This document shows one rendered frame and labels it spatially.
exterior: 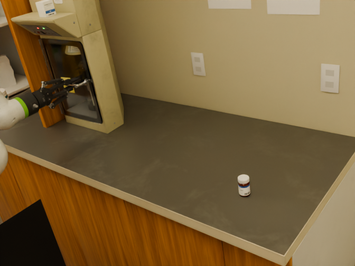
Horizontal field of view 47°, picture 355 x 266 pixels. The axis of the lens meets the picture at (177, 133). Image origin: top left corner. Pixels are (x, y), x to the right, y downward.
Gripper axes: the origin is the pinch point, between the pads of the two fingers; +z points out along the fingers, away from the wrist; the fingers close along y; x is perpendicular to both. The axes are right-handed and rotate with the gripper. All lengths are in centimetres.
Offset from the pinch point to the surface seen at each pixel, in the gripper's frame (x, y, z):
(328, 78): -100, -4, 47
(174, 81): -19, -15, 48
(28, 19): 6.6, 30.8, -6.8
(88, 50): -11.0, 14.4, 5.8
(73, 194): -11, -43, -22
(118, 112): -10.8, -19.0, 13.7
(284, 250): -114, -27, -24
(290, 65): -84, -1, 48
